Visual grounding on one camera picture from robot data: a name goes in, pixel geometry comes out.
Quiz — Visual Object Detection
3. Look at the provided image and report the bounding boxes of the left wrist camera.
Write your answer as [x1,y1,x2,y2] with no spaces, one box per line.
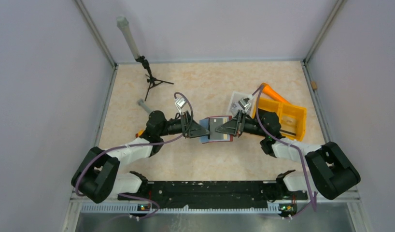
[175,97,187,112]

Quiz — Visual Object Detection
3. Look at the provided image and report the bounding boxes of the dark grey credit card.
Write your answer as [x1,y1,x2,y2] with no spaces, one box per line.
[209,117,232,142]

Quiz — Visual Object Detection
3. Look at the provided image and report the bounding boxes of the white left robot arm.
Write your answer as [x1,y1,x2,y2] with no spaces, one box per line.
[71,110,210,203]

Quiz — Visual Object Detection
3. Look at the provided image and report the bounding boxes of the yellow plastic double bin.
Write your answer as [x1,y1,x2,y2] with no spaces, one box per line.
[258,97,307,141]

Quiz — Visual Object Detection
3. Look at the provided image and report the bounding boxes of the grey tube on tripod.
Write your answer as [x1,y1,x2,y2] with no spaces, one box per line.
[116,16,141,61]

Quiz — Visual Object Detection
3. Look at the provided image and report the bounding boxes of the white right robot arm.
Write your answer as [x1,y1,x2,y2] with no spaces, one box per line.
[215,110,361,200]

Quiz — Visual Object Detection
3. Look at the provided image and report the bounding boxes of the black mini tripod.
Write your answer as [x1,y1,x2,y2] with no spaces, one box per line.
[135,56,174,101]

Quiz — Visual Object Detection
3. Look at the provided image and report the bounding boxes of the white plastic bin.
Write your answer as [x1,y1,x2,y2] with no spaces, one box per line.
[226,91,254,116]

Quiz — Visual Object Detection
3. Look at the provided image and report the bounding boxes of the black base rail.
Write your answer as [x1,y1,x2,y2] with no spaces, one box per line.
[134,181,308,209]

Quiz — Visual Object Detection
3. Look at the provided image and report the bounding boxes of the orange plastic cylinder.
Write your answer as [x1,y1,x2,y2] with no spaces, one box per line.
[262,83,291,104]

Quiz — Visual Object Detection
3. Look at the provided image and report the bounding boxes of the small brown wall knob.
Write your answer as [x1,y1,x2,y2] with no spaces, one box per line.
[310,81,318,91]

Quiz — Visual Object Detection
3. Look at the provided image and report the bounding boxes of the red card holder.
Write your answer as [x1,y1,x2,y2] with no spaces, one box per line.
[199,116,233,144]

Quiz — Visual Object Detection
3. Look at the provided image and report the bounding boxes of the grey toy block bar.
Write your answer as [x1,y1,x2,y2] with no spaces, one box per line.
[137,99,152,114]

